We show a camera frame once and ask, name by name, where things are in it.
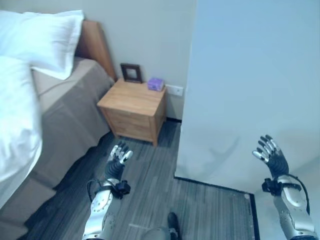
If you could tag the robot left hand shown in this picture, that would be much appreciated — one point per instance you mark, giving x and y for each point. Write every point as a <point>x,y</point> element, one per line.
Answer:
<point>115,165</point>

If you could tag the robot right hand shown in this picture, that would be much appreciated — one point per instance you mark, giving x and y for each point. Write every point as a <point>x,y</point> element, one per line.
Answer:
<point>277,160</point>

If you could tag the robot right silver arm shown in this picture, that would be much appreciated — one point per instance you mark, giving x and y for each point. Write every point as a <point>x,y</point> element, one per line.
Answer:
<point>291,202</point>

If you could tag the robot left silver arm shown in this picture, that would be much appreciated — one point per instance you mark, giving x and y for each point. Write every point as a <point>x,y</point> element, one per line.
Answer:
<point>102,205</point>

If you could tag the bed with taupe sheet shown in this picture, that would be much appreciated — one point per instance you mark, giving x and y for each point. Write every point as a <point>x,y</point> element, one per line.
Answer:
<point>62,110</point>

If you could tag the wooden nightstand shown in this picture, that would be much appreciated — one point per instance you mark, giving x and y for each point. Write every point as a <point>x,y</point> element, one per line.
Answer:
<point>136,110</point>

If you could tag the robot dark foot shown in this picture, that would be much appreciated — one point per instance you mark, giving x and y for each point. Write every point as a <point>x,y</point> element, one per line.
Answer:
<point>173,221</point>

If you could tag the purple tissue box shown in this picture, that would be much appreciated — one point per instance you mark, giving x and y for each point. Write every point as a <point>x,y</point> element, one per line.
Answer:
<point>155,83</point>

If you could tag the white duvet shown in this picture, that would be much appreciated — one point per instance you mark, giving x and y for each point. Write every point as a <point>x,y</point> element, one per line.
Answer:
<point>17,117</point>

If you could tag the wooden headboard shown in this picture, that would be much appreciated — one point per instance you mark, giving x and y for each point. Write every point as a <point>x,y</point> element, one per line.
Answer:
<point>96,47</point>

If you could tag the white pillow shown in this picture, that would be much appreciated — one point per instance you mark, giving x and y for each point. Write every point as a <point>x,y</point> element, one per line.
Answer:
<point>42,40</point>

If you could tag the dark picture frame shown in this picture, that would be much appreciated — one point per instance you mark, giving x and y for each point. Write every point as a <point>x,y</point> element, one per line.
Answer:
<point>131,72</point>

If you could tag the white wall socket plate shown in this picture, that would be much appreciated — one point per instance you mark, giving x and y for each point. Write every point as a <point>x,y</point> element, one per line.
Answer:
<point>175,90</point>

